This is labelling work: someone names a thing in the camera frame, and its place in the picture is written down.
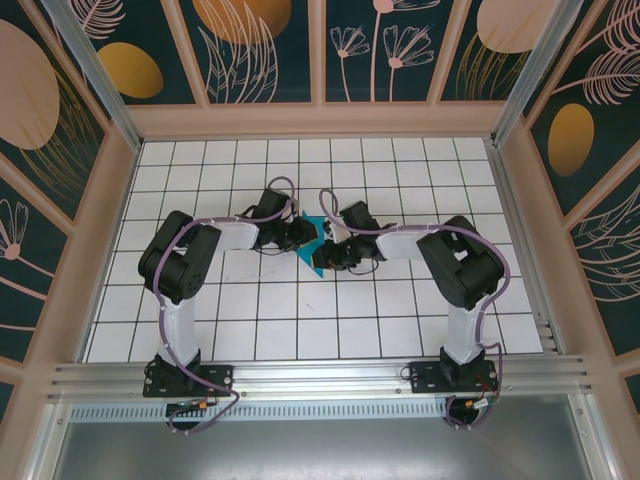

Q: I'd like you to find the teal cloth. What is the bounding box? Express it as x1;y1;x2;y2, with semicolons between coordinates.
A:
294;211;335;279

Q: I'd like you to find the grey metal sheet panel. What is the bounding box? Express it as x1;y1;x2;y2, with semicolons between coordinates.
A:
49;419;610;480

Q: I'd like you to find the aluminium mounting rail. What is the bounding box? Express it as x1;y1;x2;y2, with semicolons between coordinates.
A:
47;353;597;402

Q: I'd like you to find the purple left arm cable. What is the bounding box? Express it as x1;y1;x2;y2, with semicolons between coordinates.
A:
155;175;297;437

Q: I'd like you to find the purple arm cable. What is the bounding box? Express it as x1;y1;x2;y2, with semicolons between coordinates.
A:
319;188;512;432
155;175;297;437

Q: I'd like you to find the perforated metal cable tray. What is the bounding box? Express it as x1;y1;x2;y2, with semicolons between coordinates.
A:
69;403;577;423

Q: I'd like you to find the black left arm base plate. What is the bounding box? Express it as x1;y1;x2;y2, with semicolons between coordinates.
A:
143;362;235;399

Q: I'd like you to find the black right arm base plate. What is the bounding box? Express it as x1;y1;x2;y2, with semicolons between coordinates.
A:
408;359;499;397

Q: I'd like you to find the aluminium side rail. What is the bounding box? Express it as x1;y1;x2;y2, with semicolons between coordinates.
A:
486;138;567;357

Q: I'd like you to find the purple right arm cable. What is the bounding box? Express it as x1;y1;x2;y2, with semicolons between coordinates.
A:
319;188;512;432

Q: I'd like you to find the aluminium frame post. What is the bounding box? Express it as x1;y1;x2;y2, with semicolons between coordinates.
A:
491;0;599;147
42;0;144;152

